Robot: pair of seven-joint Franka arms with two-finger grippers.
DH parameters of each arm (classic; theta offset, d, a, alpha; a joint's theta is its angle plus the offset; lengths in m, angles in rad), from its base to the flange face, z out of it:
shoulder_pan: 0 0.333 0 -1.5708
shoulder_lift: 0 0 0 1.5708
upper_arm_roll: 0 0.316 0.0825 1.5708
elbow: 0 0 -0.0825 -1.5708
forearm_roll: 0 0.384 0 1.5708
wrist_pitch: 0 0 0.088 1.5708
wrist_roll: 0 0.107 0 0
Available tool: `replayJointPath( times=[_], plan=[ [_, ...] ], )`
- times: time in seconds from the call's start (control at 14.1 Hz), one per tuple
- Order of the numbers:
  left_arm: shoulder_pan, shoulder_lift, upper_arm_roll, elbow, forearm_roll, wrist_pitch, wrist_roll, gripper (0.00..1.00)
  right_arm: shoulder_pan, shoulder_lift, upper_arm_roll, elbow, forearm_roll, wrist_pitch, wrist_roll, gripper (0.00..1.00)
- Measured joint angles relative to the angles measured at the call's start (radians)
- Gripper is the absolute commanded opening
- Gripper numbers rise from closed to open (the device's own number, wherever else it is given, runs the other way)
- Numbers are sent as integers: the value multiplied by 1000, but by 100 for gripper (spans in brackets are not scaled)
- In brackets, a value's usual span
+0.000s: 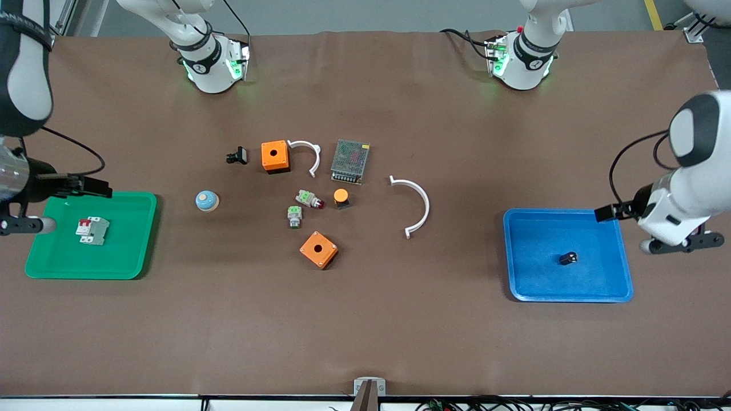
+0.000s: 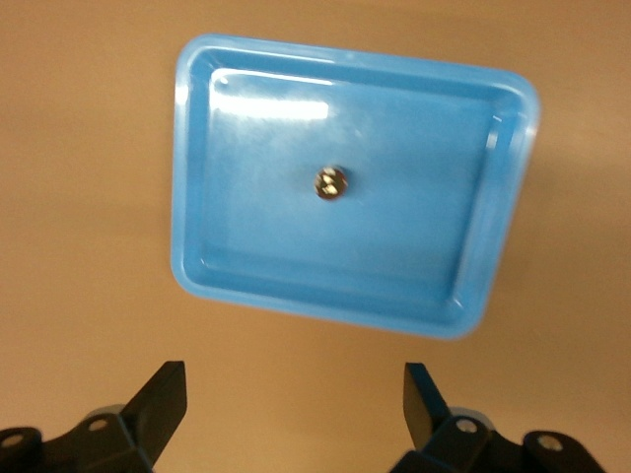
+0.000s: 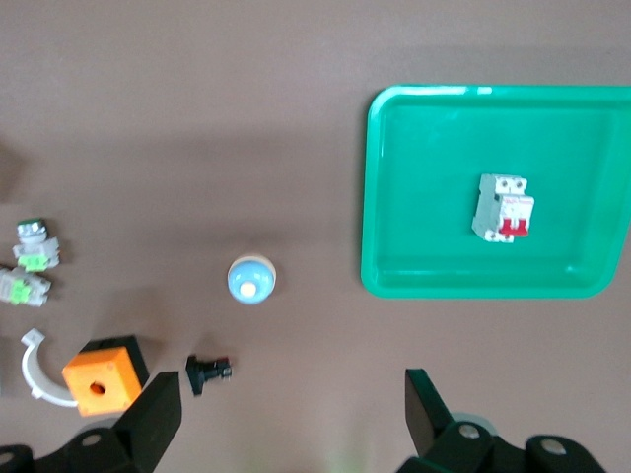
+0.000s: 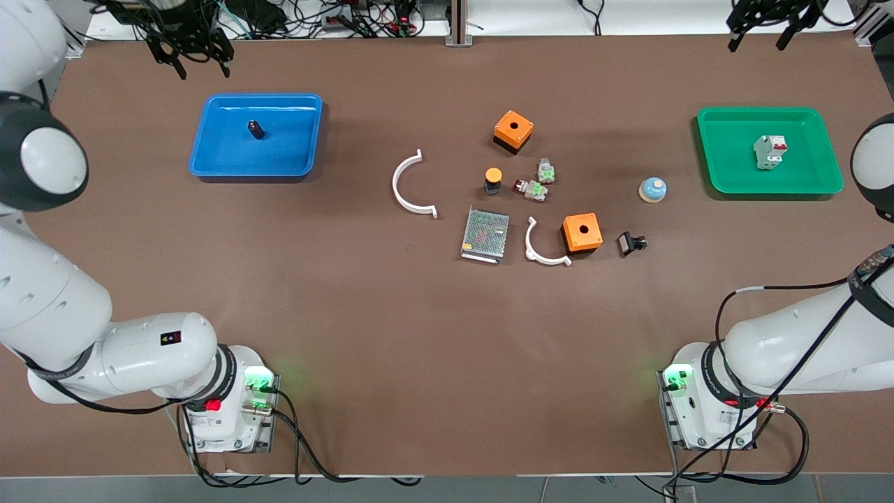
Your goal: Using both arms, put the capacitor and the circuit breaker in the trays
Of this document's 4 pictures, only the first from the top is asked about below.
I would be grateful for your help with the large white arc clamp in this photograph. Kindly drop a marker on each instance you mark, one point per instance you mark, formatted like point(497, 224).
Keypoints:
point(425, 205)

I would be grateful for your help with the black cylindrical capacitor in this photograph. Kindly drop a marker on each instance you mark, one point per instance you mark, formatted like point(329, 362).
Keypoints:
point(568, 258)

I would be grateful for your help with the aluminium frame profile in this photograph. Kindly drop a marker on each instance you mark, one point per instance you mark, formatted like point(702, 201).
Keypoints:
point(64, 14)
point(694, 28)

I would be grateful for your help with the red indicator lamp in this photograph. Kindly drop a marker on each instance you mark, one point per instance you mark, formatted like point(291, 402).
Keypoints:
point(308, 198)

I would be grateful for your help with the grey metal bracket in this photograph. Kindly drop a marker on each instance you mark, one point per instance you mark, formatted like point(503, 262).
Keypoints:
point(369, 388)

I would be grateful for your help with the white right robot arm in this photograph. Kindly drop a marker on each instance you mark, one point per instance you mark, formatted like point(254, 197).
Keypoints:
point(208, 63)

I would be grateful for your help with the green plastic tray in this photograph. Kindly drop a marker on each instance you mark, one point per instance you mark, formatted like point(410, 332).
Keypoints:
point(125, 245)

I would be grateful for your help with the orange cap black buzzer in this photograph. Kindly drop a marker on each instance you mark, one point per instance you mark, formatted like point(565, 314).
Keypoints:
point(341, 197)

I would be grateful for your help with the green push button switch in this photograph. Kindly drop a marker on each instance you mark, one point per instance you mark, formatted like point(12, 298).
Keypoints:
point(294, 216)

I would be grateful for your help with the brown table mat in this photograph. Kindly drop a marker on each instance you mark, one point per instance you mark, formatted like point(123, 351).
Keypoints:
point(365, 331)

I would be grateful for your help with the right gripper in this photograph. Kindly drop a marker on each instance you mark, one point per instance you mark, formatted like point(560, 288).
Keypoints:
point(41, 176)

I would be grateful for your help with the blue dome push button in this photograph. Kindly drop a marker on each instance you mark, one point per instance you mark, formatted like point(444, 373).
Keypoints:
point(207, 201)

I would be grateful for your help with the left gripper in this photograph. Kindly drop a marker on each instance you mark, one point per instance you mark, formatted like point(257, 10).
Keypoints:
point(638, 202)

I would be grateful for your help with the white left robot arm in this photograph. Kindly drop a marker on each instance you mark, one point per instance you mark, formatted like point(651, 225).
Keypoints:
point(522, 57)

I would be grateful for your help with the orange button box with hole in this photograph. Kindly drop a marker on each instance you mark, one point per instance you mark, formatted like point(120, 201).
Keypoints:
point(318, 250)
point(275, 157)

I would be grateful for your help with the blue plastic tray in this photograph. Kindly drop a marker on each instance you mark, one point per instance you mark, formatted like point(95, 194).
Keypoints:
point(542, 274)

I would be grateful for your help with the metal mesh power supply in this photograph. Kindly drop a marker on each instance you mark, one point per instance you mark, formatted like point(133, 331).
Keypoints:
point(350, 161)

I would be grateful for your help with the small black clip part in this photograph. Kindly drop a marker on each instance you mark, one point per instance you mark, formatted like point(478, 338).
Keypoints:
point(238, 155)

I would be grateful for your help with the small white arc clamp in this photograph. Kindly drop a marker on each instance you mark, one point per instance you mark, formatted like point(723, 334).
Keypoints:
point(316, 157)

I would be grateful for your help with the white red circuit breaker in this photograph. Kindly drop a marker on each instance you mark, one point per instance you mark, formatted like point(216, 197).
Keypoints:
point(93, 231)

